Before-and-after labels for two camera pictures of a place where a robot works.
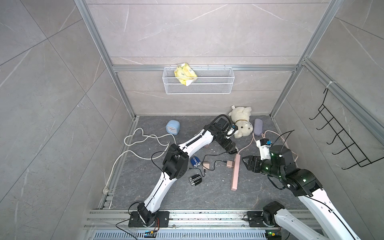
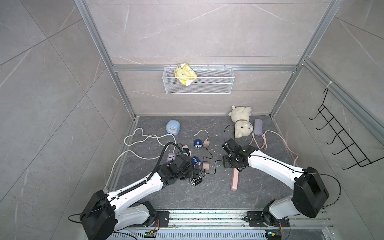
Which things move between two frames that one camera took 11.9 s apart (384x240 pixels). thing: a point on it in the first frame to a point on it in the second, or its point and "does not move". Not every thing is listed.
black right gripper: (255, 159) to (225, 162)
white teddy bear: (240, 115) does not move
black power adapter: (195, 180) does not move
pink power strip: (236, 180) does not move
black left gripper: (230, 148) to (191, 174)
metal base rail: (209, 225) does not move
